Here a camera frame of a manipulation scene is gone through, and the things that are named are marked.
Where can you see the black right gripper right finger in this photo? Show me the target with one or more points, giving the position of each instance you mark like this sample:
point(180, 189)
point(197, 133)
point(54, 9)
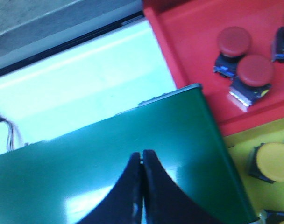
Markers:
point(165, 202)

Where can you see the red mushroom push button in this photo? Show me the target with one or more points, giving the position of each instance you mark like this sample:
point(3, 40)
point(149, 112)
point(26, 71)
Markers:
point(252, 81)
point(277, 52)
point(233, 43)

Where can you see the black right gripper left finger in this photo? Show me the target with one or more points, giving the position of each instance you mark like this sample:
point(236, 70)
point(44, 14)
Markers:
point(123, 204)

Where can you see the grey stone counter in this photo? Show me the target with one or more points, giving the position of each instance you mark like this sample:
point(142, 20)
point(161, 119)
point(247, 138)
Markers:
point(29, 27)

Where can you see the yellow mushroom push button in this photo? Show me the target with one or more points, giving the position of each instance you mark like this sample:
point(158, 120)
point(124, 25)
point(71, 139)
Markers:
point(266, 162)
point(272, 217)

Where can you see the yellow plate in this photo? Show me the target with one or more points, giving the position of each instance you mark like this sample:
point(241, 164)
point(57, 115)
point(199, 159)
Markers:
point(263, 195)

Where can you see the red plate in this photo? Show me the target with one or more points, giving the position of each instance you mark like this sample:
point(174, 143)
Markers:
point(187, 33)

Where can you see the green conveyor belt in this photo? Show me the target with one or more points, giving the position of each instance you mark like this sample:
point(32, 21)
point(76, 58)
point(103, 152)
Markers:
point(60, 181)

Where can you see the black cable connector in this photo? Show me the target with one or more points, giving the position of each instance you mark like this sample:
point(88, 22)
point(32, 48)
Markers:
point(14, 139)

